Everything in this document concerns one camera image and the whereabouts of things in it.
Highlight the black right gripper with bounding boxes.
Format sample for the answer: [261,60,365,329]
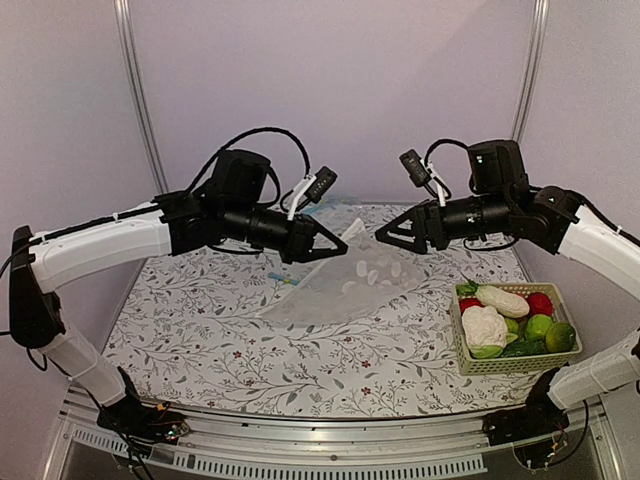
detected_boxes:
[375,191,512,255]

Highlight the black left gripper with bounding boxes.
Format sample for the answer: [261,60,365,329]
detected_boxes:
[224,200,349,265]

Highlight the frosted white zip top bag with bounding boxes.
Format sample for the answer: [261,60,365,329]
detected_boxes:
[261,218,426,326]

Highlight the white toy cauliflower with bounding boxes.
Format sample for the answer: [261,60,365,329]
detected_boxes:
[461,306,509,359]

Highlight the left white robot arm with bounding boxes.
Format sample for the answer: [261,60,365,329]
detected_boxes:
[3,149,347,434]

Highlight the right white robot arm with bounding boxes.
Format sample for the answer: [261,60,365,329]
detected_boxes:
[375,139,639,436]

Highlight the clear bag with blue zipper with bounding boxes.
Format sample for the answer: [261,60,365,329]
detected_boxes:
[267,196,361,285]

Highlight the white toy radish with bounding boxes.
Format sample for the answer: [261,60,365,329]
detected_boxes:
[455,282,530,319]

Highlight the light green toy apple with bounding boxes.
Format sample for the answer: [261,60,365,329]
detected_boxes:
[504,317,520,335]

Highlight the red toy tomato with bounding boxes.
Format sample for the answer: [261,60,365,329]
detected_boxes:
[526,292,554,317]

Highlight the green toy lime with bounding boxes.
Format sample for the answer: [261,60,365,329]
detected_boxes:
[524,314,554,342]

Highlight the dark green toy cucumber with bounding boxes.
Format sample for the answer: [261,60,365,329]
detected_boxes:
[500,340,548,358]

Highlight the floral patterned table mat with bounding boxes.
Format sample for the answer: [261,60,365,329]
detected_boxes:
[104,235,537,418]

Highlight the green toy avocado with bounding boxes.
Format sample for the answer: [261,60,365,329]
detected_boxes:
[545,322,576,353]

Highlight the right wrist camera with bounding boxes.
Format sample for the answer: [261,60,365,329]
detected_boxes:
[399,149,451,207]

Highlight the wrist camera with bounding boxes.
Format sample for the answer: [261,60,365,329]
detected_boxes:
[399,149,451,207]
[281,166,338,221]

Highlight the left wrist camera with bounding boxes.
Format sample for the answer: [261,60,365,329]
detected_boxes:
[281,166,338,221]

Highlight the aluminium front rail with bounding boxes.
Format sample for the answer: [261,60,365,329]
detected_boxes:
[43,387,625,479]

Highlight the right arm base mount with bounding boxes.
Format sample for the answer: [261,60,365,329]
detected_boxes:
[482,368,569,446]

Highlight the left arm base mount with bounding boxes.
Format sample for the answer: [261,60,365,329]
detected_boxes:
[97,367,190,444]

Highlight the right aluminium corner post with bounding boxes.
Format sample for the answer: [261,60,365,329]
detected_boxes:
[511,0,550,142]

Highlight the aluminium corner post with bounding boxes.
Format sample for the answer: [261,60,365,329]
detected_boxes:
[511,0,550,142]
[113,0,169,194]

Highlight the left aluminium corner post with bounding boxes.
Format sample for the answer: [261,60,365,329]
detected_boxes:
[113,0,169,194]

